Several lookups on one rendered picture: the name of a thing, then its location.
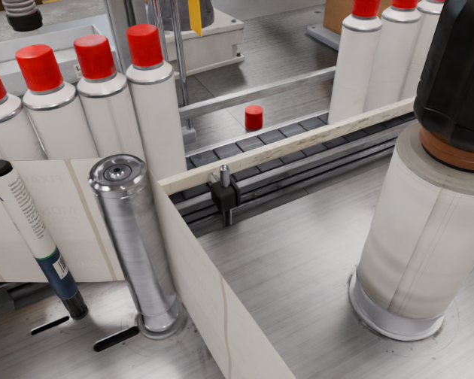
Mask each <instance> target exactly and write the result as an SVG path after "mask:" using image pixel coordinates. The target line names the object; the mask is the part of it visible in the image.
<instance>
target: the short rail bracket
mask: <svg viewBox="0 0 474 379"><path fill-rule="evenodd" d="M219 171H220V180H219V181H217V182H214V183H212V184H211V199H212V201H213V203H214V204H215V205H216V207H217V209H218V210H219V211H220V212H222V215H223V227H224V228H225V227H227V226H231V225H232V212H231V209H233V208H235V207H238V206H239V205H240V204H241V190H240V188H239V187H238V186H237V184H236V183H235V182H234V180H233V179H232V178H230V177H229V166H228V165H221V166H220V168H219Z"/></svg>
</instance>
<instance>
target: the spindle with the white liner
mask: <svg viewBox="0 0 474 379"><path fill-rule="evenodd" d="M420 79H421V80H420V81H419V83H418V87H417V96H415V101H414V104H413V110H414V113H415V116H416V117H417V119H418V122H419V123H415V124H413V125H410V126H409V127H407V128H406V129H404V130H403V131H402V132H401V133H400V134H399V135H398V137H397V140H396V143H395V147H394V150H393V155H392V158H391V161H390V165H389V168H388V170H387V174H386V176H385V179H384V183H383V187H382V189H381V195H380V198H379V200H378V204H377V206H376V209H375V213H374V215H373V218H372V223H371V226H370V230H369V234H368V236H367V239H366V242H365V244H364V247H363V252H362V255H361V256H360V258H359V260H358V262H357V267H356V271H355V273H354V275H353V277H352V279H351V282H350V287H349V293H350V298H351V303H352V305H353V306H354V309H355V311H356V312H357V314H358V315H359V316H360V318H361V319H362V320H363V321H364V322H365V323H366V324H367V325H369V326H370V327H371V328H373V329H374V330H375V331H377V332H379V333H381V334H382V335H386V336H387V337H390V338H394V339H398V340H403V341H417V340H421V339H423V338H427V337H428V336H430V335H432V334H433V333H434V332H435V331H436V330H437V329H438V328H439V327H440V325H441V324H442V321H443V319H444V316H445V314H446V313H447V312H448V310H449V308H450V307H451V306H452V304H453V301H454V297H455V296H456V295H457V293H458V292H459V291H460V289H461V287H462V286H463V284H464V282H465V280H466V279H467V277H468V275H469V273H470V272H471V271H472V269H473V268H474V0H445V2H444V5H443V7H442V11H441V14H440V16H439V20H438V23H437V26H436V30H435V32H434V35H433V40H432V42H431V45H430V49H429V52H428V54H427V58H426V61H425V63H424V68H423V71H422V73H421V77H420Z"/></svg>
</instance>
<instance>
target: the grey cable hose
mask: <svg viewBox="0 0 474 379"><path fill-rule="evenodd" d="M2 1H3V2H2V4H3V5H4V6H5V10H6V13H7V14H6V15H5V16H6V18H7V20H8V23H9V25H10V26H12V28H13V30H14V31H16V32H30V31H34V30H36V29H39V28H41V27H42V26H43V23H42V20H43V18H42V15H41V12H40V10H39V9H37V7H36V3H35V2H34V0H2Z"/></svg>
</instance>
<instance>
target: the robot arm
mask: <svg viewBox="0 0 474 379"><path fill-rule="evenodd" d="M199 6H200V15H201V24H202V29H203V28H205V27H208V26H210V25H211V24H213V23H214V9H213V6H212V3H211V0H199ZM160 7H161V11H162V17H163V27H164V31H170V32H173V25H172V15H171V8H170V2H169V0H160ZM178 10H179V17H180V24H181V31H182V32H185V31H192V29H191V28H190V14H189V6H188V0H178ZM147 17H148V22H149V24H151V25H154V26H156V25H155V20H154V15H153V7H152V1H151V0H149V3H148V8H147Z"/></svg>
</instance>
